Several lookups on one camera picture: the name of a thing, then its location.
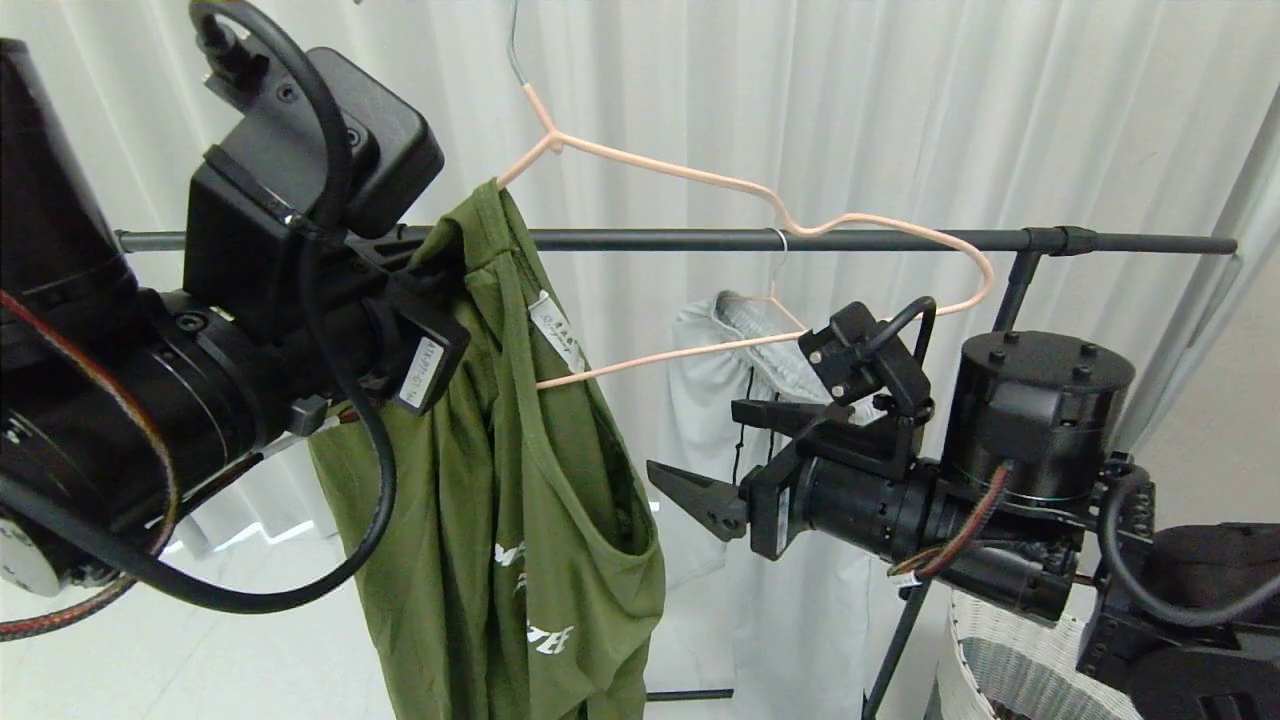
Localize pale grey shorts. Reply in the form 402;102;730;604
645;290;961;720

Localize black cable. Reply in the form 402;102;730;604
1097;470;1280;629
0;0;399;614
860;297;939;376

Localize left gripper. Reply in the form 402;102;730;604
290;225;471;416

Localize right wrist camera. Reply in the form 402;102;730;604
798;302;938;481

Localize pink clothes hanger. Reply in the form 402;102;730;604
720;228;811;336
495;0;996;391

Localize green long-sleeved shirt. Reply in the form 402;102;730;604
308;180;666;720

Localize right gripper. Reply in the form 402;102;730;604
648;398;1079;621

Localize white laundry basket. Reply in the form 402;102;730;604
930;590;1143;720

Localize black clothes rack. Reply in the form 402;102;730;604
115;225;1238;720

